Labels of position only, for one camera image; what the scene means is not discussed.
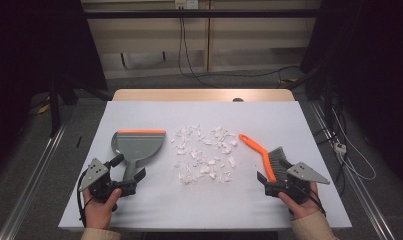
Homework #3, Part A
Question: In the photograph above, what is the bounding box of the pale grey table mat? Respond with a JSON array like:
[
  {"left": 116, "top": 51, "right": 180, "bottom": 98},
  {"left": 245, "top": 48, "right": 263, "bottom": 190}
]
[{"left": 58, "top": 100, "right": 353, "bottom": 232}]

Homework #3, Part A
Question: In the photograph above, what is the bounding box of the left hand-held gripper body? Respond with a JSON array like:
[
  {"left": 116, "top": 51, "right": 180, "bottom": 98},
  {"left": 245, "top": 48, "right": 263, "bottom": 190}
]
[{"left": 78, "top": 158, "right": 138, "bottom": 203}]

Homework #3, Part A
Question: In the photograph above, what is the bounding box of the black metal stand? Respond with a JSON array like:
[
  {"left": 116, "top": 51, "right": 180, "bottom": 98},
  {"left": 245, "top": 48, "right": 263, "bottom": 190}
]
[{"left": 47, "top": 76, "right": 79, "bottom": 138}]

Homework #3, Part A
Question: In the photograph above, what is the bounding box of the white wall socket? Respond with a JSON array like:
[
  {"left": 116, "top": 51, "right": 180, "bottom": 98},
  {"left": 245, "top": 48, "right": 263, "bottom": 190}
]
[{"left": 174, "top": 0, "right": 199, "bottom": 10}]

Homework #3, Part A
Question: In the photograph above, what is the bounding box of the person's left hand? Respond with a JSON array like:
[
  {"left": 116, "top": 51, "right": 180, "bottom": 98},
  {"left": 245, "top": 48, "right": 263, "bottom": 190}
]
[{"left": 83, "top": 188, "right": 122, "bottom": 230}]

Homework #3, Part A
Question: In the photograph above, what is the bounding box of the white floor cable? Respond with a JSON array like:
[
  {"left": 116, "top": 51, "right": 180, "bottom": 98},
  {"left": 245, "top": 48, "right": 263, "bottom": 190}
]
[{"left": 332, "top": 108, "right": 377, "bottom": 182}]

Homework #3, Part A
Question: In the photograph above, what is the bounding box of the black horizontal bar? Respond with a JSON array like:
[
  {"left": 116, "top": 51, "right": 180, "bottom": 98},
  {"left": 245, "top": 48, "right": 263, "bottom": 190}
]
[{"left": 83, "top": 9, "right": 323, "bottom": 19}]

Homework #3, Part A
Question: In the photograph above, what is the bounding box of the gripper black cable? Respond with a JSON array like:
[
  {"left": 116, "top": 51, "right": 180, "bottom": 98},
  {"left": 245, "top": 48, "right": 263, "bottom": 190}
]
[
  {"left": 298, "top": 184, "right": 327, "bottom": 218},
  {"left": 76, "top": 169, "right": 90, "bottom": 228}
]

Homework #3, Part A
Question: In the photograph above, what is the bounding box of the orange-handled grey brush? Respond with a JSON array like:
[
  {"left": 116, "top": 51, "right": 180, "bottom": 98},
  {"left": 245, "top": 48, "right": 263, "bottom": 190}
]
[{"left": 238, "top": 133, "right": 292, "bottom": 184}]

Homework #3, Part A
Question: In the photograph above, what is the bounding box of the person's right hand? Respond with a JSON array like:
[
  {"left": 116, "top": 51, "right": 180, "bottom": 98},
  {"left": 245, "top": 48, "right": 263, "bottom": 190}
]
[{"left": 278, "top": 182, "right": 320, "bottom": 220}]

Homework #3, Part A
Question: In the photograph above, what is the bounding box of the black curtain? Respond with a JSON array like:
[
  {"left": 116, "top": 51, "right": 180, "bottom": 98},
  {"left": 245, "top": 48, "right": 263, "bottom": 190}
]
[
  {"left": 0, "top": 0, "right": 108, "bottom": 174},
  {"left": 300, "top": 0, "right": 403, "bottom": 191}
]

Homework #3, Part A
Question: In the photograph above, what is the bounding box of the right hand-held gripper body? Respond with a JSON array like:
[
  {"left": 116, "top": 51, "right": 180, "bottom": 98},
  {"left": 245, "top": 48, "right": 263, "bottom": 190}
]
[{"left": 264, "top": 161, "right": 331, "bottom": 204}]

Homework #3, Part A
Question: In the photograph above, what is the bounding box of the black hanging wall cable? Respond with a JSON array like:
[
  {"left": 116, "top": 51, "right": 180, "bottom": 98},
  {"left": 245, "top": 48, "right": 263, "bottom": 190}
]
[{"left": 177, "top": 16, "right": 220, "bottom": 89}]

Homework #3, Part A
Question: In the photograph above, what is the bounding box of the pile of white paper scraps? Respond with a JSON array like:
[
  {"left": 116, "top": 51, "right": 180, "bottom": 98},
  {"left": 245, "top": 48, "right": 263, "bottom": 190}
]
[{"left": 170, "top": 124, "right": 239, "bottom": 185}]

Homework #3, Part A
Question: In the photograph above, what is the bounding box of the metal floor rail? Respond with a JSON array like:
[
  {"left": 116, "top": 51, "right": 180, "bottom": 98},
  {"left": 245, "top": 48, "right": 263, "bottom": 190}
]
[
  {"left": 0, "top": 124, "right": 68, "bottom": 240},
  {"left": 308, "top": 101, "right": 397, "bottom": 240}
]

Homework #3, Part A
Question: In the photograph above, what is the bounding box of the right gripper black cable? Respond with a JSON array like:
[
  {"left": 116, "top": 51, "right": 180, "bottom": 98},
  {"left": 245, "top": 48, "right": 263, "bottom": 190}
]
[{"left": 298, "top": 184, "right": 327, "bottom": 218}]

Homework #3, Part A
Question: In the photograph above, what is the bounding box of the grey dustpan with orange edge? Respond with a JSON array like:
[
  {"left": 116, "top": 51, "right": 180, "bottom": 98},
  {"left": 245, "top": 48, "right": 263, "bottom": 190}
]
[{"left": 110, "top": 129, "right": 167, "bottom": 183}]

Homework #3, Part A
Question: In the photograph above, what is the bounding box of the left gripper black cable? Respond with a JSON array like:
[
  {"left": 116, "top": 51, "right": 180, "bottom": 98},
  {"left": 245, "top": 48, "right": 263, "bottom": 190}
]
[{"left": 76, "top": 169, "right": 90, "bottom": 228}]

